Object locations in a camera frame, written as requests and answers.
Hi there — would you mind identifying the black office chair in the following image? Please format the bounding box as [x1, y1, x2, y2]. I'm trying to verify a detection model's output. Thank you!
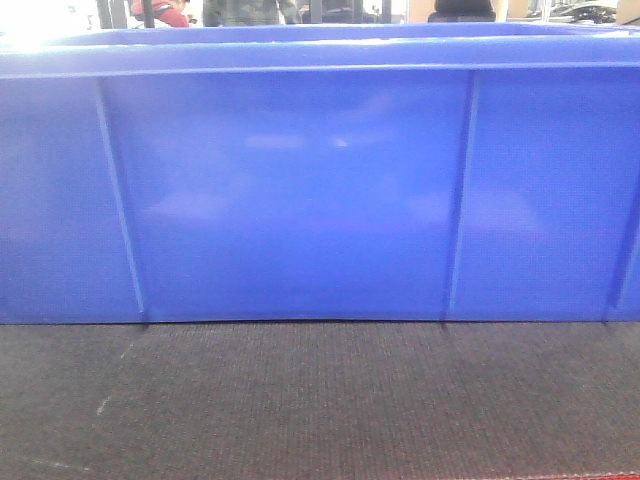
[427, 0, 496, 23]

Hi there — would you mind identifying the blue plastic bin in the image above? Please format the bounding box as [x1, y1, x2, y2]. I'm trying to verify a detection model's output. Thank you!
[1, 23, 639, 324]

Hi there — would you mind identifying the person in red jacket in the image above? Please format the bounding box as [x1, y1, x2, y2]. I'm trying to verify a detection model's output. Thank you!
[130, 0, 190, 28]

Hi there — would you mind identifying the dark conveyor belt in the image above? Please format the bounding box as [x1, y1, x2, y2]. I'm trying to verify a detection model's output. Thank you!
[1, 323, 639, 479]

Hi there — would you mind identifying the person in grey jacket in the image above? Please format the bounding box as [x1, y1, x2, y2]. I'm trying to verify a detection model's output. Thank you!
[203, 0, 301, 27]

